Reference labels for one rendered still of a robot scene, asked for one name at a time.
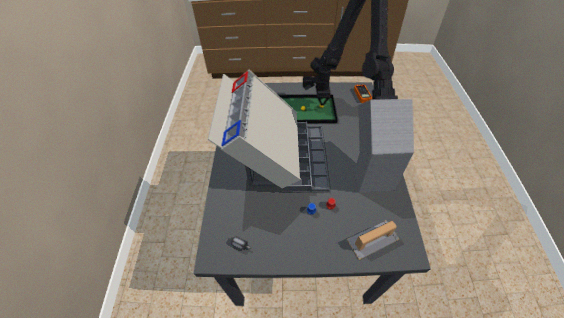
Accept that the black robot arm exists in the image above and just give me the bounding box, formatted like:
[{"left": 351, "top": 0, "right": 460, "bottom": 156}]
[{"left": 302, "top": 0, "right": 398, "bottom": 100}]

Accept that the blue square band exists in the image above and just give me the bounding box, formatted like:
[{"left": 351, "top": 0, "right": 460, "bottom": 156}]
[{"left": 222, "top": 120, "right": 241, "bottom": 146}]

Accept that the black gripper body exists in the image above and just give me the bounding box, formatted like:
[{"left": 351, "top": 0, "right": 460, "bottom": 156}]
[{"left": 316, "top": 79, "right": 331, "bottom": 97}]

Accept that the red plug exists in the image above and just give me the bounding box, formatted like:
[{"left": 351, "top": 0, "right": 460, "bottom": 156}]
[{"left": 326, "top": 198, "right": 336, "bottom": 209}]

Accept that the blue plug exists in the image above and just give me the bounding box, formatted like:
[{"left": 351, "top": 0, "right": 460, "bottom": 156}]
[{"left": 307, "top": 203, "right": 316, "bottom": 215}]

